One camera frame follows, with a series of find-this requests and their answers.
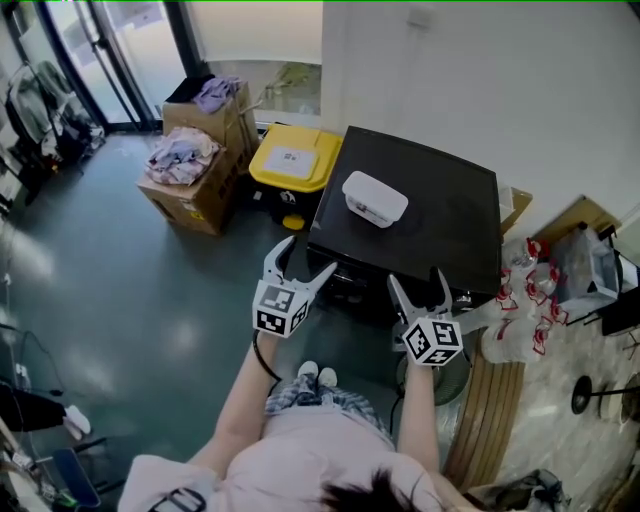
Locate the black round stand base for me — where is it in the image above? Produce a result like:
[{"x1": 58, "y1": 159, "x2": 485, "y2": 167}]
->
[{"x1": 571, "y1": 375, "x2": 594, "y2": 415}]

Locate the pile of pastel clothes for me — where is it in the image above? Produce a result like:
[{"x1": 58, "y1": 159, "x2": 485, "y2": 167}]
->
[{"x1": 144, "y1": 126, "x2": 222, "y2": 187}]

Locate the black washing machine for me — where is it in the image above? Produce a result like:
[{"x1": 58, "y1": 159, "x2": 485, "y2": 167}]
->
[{"x1": 306, "y1": 125, "x2": 503, "y2": 331}]

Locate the person's pink shirt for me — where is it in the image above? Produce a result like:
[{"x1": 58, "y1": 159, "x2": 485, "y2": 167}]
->
[{"x1": 117, "y1": 402, "x2": 471, "y2": 512}]

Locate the person's left forearm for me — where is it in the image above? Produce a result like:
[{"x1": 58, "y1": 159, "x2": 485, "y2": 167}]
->
[{"x1": 187, "y1": 333, "x2": 281, "y2": 476}]

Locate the black strap buckle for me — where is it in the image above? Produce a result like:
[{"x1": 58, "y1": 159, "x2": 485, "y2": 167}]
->
[{"x1": 159, "y1": 487, "x2": 207, "y2": 512}]

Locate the person's plaid skirt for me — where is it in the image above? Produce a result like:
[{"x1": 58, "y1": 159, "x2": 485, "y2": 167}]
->
[{"x1": 264, "y1": 374, "x2": 396, "y2": 446}]

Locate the glass door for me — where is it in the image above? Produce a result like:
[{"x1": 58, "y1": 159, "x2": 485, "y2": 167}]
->
[{"x1": 39, "y1": 0, "x2": 201, "y2": 134}]

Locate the blue chair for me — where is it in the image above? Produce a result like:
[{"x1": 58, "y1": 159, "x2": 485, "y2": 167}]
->
[{"x1": 52, "y1": 437, "x2": 126, "y2": 509}]

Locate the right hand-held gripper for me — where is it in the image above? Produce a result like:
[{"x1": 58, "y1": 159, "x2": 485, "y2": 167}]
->
[{"x1": 387, "y1": 267, "x2": 464, "y2": 369}]

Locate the pile of clear plastic bottles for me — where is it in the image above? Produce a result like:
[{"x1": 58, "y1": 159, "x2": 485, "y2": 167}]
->
[{"x1": 457, "y1": 237, "x2": 571, "y2": 364}]

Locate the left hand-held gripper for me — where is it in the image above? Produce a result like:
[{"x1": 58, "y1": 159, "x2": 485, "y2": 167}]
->
[{"x1": 252, "y1": 235, "x2": 339, "y2": 340}]

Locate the black bin with yellow lid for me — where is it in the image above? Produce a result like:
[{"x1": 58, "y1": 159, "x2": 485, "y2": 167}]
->
[{"x1": 248, "y1": 123, "x2": 345, "y2": 231}]

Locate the tall brown cardboard box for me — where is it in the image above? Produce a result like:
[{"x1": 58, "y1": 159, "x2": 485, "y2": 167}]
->
[{"x1": 162, "y1": 82, "x2": 261, "y2": 174}]

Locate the black flat board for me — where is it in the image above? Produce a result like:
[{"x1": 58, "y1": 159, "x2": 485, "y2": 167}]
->
[{"x1": 599, "y1": 249, "x2": 640, "y2": 337}]

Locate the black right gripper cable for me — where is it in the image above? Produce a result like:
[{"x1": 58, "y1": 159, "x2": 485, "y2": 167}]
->
[{"x1": 389, "y1": 387, "x2": 407, "y2": 442}]

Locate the purple garment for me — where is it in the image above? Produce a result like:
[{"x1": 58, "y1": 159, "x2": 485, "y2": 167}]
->
[{"x1": 192, "y1": 75, "x2": 241, "y2": 114}]

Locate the clear plastic bag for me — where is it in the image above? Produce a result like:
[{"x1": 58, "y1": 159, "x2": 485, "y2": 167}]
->
[{"x1": 547, "y1": 224, "x2": 626, "y2": 321}]

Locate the green plastic bucket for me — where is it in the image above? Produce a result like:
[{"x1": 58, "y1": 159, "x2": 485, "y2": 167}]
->
[{"x1": 394, "y1": 319, "x2": 474, "y2": 407}]

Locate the person's right forearm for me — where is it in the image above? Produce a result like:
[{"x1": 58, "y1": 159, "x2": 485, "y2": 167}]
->
[{"x1": 396, "y1": 363, "x2": 442, "y2": 475}]

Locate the black garment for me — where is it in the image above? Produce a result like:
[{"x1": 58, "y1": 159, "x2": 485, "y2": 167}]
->
[{"x1": 164, "y1": 75, "x2": 216, "y2": 105}]

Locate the low brown cardboard box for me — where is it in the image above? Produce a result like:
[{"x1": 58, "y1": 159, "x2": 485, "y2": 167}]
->
[{"x1": 136, "y1": 144, "x2": 241, "y2": 237}]

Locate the wooden slatted bench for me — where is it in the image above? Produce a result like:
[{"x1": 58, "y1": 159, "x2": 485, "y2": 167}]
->
[{"x1": 442, "y1": 329, "x2": 526, "y2": 491}]

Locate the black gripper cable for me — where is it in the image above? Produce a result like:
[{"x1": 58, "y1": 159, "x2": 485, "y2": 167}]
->
[
  {"x1": 252, "y1": 329, "x2": 284, "y2": 397},
  {"x1": 389, "y1": 387, "x2": 407, "y2": 442}
]

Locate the white plastic lidded container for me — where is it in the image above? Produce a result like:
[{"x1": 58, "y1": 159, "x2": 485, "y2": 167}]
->
[{"x1": 341, "y1": 170, "x2": 410, "y2": 230}]

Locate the large flat cardboard sheet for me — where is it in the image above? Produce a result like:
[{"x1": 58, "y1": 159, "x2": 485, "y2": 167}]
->
[{"x1": 529, "y1": 194, "x2": 621, "y2": 246}]

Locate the clothes rack with garments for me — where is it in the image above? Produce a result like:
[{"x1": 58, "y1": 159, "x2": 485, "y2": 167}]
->
[{"x1": 4, "y1": 59, "x2": 106, "y2": 176}]

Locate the small flat cardboard sheet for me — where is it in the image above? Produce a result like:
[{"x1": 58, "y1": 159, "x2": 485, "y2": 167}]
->
[{"x1": 499, "y1": 184, "x2": 534, "y2": 236}]

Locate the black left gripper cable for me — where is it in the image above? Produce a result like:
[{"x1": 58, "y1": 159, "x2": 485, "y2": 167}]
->
[{"x1": 252, "y1": 329, "x2": 284, "y2": 397}]

